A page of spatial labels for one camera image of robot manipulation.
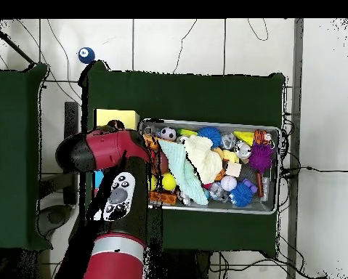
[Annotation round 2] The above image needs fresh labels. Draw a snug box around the mint green knitted cloth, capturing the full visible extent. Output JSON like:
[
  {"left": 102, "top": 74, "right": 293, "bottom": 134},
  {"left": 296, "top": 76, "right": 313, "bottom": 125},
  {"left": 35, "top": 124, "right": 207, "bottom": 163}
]
[{"left": 158, "top": 138, "right": 209, "bottom": 206}]

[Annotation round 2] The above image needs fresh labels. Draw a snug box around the cream knitted cloth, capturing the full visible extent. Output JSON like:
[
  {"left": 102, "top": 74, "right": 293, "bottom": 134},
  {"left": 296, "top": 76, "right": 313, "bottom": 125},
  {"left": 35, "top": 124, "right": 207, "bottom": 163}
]
[{"left": 184, "top": 134, "right": 223, "bottom": 185}]

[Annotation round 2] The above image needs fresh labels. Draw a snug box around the wooden box with three holes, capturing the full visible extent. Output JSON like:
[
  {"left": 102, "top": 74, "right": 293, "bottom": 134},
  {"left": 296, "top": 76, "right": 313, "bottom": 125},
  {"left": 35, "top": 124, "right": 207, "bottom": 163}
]
[{"left": 92, "top": 108, "right": 140, "bottom": 204}]

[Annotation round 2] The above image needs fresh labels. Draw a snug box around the metal mesh bin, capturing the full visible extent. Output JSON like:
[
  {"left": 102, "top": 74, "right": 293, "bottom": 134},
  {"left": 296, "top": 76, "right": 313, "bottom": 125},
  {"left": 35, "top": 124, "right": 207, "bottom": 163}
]
[{"left": 138, "top": 118, "right": 281, "bottom": 215}]

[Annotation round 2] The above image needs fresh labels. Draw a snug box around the brown toy football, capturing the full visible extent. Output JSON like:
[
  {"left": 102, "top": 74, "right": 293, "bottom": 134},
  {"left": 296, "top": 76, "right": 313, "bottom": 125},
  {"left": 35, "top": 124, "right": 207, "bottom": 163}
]
[{"left": 154, "top": 150, "right": 169, "bottom": 175}]

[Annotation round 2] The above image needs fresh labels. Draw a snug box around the small soccer ball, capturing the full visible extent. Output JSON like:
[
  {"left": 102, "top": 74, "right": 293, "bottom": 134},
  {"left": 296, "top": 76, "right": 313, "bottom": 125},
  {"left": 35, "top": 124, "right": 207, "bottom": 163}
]
[{"left": 159, "top": 126, "right": 177, "bottom": 141}]

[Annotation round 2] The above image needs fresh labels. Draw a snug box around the large yellow ball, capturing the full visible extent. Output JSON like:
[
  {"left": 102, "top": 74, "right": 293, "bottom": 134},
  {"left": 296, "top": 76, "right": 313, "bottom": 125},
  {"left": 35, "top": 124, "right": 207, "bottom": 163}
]
[{"left": 161, "top": 173, "right": 177, "bottom": 192}]

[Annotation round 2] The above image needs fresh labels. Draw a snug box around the blue spiky ball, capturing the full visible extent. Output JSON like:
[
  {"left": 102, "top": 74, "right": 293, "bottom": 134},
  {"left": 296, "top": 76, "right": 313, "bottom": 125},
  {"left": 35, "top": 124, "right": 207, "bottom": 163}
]
[
  {"left": 197, "top": 126, "right": 222, "bottom": 147},
  {"left": 228, "top": 182, "right": 254, "bottom": 208}
]

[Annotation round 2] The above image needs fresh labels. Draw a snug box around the orange ribbed toy block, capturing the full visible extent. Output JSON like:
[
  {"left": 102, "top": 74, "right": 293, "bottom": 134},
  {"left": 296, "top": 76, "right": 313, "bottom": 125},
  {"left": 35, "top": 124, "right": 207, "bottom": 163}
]
[{"left": 149, "top": 190, "right": 177, "bottom": 206}]

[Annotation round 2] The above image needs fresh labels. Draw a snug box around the dark green tablecloth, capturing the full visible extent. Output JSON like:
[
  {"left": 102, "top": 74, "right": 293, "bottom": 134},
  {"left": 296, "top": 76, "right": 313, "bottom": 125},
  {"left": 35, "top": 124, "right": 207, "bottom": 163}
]
[{"left": 78, "top": 60, "right": 286, "bottom": 258}]

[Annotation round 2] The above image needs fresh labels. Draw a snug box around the white baseball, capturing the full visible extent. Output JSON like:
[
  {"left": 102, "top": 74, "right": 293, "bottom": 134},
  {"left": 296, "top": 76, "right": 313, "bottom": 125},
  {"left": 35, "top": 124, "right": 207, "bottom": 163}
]
[{"left": 220, "top": 175, "right": 238, "bottom": 192}]

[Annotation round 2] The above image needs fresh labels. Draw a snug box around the purple spiky ball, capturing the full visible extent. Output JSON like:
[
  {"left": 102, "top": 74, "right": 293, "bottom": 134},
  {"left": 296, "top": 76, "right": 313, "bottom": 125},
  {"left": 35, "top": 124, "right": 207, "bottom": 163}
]
[{"left": 248, "top": 142, "right": 275, "bottom": 174}]

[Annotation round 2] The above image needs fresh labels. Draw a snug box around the orange striped tiger plush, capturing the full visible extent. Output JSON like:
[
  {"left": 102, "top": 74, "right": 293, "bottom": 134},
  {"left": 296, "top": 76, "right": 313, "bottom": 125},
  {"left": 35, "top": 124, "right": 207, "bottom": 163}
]
[{"left": 253, "top": 129, "right": 275, "bottom": 146}]

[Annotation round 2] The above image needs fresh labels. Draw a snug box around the dark blue ball white spot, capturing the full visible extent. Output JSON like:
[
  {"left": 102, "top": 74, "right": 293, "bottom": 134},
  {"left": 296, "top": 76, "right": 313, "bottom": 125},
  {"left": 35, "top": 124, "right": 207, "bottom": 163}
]
[{"left": 77, "top": 46, "right": 96, "bottom": 65}]

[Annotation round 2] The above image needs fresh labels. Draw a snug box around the dark green side table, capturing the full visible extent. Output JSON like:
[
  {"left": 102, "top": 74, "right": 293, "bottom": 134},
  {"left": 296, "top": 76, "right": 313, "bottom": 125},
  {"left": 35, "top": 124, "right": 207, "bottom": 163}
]
[{"left": 0, "top": 63, "right": 52, "bottom": 251}]

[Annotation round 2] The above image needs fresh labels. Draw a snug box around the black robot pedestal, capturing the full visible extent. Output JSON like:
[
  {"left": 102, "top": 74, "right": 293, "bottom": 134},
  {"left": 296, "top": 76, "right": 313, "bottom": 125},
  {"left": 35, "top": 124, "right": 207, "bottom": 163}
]
[{"left": 150, "top": 249, "right": 210, "bottom": 279}]

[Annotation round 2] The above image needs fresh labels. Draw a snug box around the grey metal rail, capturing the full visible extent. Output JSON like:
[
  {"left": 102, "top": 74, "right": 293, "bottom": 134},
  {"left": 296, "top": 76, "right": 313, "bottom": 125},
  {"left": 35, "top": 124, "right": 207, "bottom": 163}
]
[{"left": 286, "top": 18, "right": 304, "bottom": 279}]

